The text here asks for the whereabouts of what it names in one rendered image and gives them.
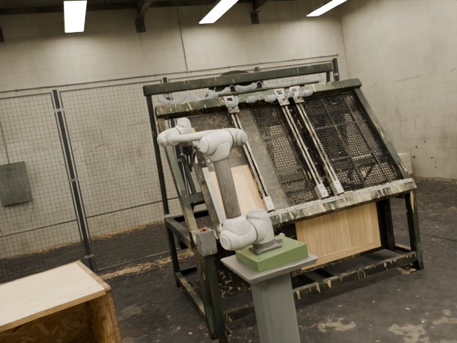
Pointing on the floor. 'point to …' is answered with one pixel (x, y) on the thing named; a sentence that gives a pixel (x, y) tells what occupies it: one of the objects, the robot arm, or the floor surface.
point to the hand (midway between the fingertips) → (190, 167)
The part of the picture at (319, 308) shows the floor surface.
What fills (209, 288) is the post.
